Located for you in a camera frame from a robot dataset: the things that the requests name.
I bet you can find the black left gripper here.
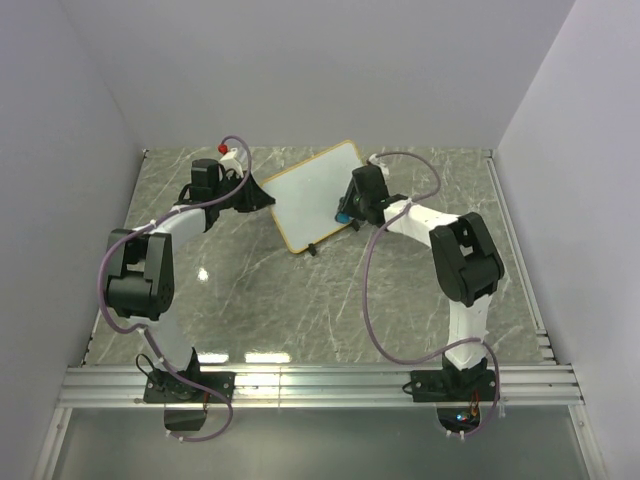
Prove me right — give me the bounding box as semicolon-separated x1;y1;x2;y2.
213;171;274;214

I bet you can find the blue whiteboard eraser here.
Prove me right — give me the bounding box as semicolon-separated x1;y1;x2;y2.
335;212;352;224

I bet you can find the yellow framed whiteboard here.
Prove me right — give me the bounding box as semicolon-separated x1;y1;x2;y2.
261;140;363;254

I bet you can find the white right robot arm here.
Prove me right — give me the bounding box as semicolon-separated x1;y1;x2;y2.
336;164;505;400

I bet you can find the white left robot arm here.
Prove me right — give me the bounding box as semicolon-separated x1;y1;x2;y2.
98;148;275;402

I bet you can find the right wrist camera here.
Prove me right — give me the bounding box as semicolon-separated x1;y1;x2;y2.
367;154;390;178

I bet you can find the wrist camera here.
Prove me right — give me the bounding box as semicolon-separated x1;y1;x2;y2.
218;144;248;178
367;154;390;178

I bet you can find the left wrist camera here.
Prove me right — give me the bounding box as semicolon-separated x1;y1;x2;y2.
218;144;248;178

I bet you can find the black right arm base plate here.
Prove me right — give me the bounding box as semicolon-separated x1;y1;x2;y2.
402;370;498;403

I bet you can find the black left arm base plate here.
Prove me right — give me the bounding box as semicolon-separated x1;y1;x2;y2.
143;371;236;404

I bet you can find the aluminium right side rail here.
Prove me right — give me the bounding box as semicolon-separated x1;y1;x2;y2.
482;149;558;365

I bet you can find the aluminium front mounting rail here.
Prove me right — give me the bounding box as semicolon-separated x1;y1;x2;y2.
57;364;584;409

